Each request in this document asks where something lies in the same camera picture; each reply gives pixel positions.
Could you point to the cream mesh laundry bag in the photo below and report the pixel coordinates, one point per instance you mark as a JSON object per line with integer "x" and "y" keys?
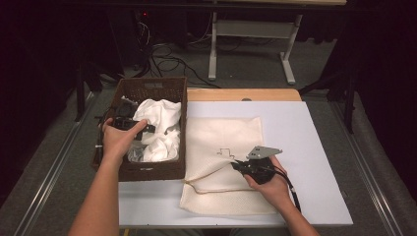
{"x": 209, "y": 137}

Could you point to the white metal desk frame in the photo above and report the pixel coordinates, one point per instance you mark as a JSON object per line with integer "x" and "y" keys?
{"x": 252, "y": 29}

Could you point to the black stand leg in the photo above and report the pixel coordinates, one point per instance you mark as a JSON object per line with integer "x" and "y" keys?
{"x": 347, "y": 98}
{"x": 80, "y": 91}

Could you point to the white board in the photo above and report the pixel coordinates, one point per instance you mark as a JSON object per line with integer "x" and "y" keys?
{"x": 311, "y": 131}

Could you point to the person's left hand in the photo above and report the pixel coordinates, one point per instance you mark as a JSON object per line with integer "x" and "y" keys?
{"x": 116, "y": 141}

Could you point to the brown wicker basket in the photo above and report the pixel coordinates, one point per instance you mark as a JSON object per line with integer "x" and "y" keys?
{"x": 150, "y": 172}

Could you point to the white garment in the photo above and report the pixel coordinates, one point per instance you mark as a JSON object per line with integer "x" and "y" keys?
{"x": 160, "y": 114}

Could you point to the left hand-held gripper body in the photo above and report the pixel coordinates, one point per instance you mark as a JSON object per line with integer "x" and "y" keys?
{"x": 126, "y": 124}

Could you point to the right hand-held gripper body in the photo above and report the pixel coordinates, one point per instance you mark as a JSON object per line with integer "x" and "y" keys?
{"x": 260, "y": 170}

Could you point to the metal floor rail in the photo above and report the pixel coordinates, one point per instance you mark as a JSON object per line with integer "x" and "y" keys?
{"x": 370, "y": 170}
{"x": 52, "y": 177}

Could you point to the grey cloth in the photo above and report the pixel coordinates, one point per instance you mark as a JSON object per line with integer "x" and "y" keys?
{"x": 136, "y": 154}

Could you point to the person's right hand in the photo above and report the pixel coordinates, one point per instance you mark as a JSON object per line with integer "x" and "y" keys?
{"x": 275, "y": 191}

